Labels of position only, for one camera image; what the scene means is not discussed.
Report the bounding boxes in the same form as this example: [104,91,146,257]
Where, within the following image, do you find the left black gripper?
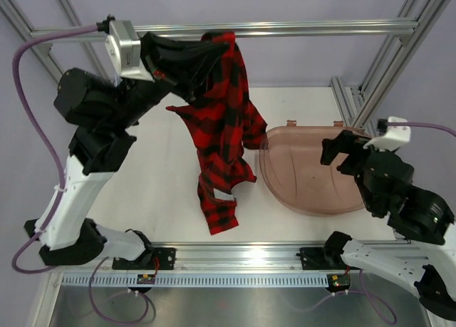
[109,31,232,129]

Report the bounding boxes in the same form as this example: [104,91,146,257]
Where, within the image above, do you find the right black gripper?
[320,129,398,212]

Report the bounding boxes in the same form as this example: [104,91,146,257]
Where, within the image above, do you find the red black plaid shirt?
[166,32,267,235]

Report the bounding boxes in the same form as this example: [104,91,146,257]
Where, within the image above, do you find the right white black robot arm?
[321,130,455,321]

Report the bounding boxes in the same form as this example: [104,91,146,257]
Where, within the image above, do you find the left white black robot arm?
[25,33,229,269]

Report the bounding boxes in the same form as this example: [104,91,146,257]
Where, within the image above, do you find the pink translucent plastic basin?
[259,120,364,217]

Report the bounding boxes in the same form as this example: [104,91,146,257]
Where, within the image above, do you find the right aluminium frame posts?
[329,0,451,135]

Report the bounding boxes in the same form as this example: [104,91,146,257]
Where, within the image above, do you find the aluminium frame posts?
[0,0,122,93]
[329,0,451,135]

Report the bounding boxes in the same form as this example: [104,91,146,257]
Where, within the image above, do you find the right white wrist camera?
[363,116,411,151]

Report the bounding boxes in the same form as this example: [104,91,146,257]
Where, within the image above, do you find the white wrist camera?
[96,16,154,82]
[363,116,411,151]

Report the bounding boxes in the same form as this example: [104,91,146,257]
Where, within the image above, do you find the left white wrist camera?
[96,16,154,82]

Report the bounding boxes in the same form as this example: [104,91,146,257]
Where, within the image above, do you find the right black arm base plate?
[296,247,336,271]

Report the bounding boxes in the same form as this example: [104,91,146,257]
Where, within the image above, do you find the aluminium frame top crossbar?
[28,17,418,45]

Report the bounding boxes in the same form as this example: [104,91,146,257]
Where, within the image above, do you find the white slotted cable duct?
[61,273,328,288]

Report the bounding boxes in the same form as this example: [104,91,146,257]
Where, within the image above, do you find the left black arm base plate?
[112,247,176,271]

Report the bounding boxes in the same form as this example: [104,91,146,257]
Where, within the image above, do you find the front aluminium rail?
[49,244,434,274]

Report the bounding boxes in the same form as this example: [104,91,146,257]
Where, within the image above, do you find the left aluminium frame posts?
[0,0,122,93]

